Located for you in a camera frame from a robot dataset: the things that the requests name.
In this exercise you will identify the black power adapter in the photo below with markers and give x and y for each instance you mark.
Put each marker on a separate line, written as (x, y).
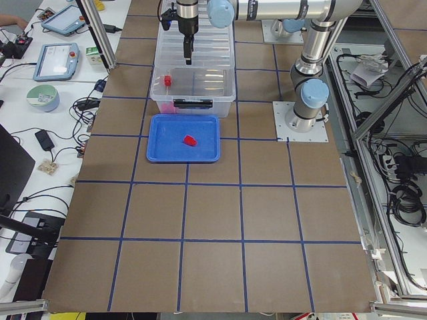
(44, 140)

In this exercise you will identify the blue plastic tray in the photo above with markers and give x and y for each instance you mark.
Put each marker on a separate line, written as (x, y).
(166, 133)

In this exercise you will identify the red block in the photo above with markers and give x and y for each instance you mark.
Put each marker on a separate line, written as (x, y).
(167, 107)
(167, 80)
(189, 141)

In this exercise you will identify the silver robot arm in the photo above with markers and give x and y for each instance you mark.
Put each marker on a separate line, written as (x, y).
(326, 18)

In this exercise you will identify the clear plastic box lid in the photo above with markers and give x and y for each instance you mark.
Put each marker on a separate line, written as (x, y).
(212, 47)

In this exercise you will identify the far teach pendant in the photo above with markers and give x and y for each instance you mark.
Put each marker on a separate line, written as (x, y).
(65, 22)

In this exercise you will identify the aluminium frame post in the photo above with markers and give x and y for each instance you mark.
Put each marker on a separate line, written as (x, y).
(98, 33)

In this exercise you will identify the near teach pendant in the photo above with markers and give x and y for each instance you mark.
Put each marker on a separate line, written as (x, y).
(56, 62)

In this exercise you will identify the teach pendant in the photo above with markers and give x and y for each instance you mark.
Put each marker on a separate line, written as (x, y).
(65, 22)
(56, 62)

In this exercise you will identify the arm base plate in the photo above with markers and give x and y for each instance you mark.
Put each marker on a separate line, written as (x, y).
(283, 31)
(290, 128)

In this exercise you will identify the light blue bowl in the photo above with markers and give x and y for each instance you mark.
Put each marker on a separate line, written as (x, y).
(44, 98)

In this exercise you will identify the clear plastic storage box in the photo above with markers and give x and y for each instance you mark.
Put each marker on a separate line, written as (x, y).
(194, 90)

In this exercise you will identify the green white carton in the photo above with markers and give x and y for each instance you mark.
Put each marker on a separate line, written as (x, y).
(93, 56)

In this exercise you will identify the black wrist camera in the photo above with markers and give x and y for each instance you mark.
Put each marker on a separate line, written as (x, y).
(167, 17)

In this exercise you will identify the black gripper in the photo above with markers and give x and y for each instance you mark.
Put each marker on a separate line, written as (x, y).
(187, 23)

